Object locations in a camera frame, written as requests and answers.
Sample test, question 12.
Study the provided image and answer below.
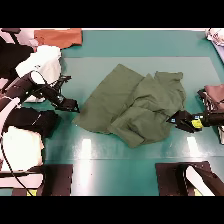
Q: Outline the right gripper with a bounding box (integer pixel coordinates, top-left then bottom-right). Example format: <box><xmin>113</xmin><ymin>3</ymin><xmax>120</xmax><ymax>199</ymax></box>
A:
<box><xmin>166</xmin><ymin>110</ymin><xmax>205</xmax><ymax>134</ymax></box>

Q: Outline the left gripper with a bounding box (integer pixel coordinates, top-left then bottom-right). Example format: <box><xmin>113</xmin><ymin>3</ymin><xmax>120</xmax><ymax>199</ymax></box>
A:
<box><xmin>50</xmin><ymin>95</ymin><xmax>81</xmax><ymax>114</ymax></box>

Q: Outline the green shirt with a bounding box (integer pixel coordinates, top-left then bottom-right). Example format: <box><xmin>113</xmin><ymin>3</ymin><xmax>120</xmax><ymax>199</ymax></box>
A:
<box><xmin>72</xmin><ymin>63</ymin><xmax>187</xmax><ymax>149</ymax></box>

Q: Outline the black garment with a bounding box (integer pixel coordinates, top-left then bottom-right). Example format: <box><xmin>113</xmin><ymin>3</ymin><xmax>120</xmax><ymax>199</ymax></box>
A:
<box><xmin>4</xmin><ymin>107</ymin><xmax>62</xmax><ymax>139</ymax></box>
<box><xmin>0</xmin><ymin>42</ymin><xmax>35</xmax><ymax>82</ymax></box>
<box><xmin>196</xmin><ymin>88</ymin><xmax>212</xmax><ymax>112</ymax></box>

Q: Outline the orange garment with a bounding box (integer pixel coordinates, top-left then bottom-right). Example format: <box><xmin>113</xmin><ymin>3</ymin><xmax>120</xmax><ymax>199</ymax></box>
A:
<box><xmin>33</xmin><ymin>28</ymin><xmax>83</xmax><ymax>50</ymax></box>

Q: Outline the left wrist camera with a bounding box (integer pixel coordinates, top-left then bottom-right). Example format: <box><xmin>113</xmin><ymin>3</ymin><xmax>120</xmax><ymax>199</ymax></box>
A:
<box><xmin>49</xmin><ymin>75</ymin><xmax>73</xmax><ymax>94</ymax></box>

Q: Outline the black cable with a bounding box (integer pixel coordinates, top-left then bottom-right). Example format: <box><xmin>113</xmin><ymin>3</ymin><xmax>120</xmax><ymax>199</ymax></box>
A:
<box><xmin>0</xmin><ymin>132</ymin><xmax>34</xmax><ymax>197</ymax></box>

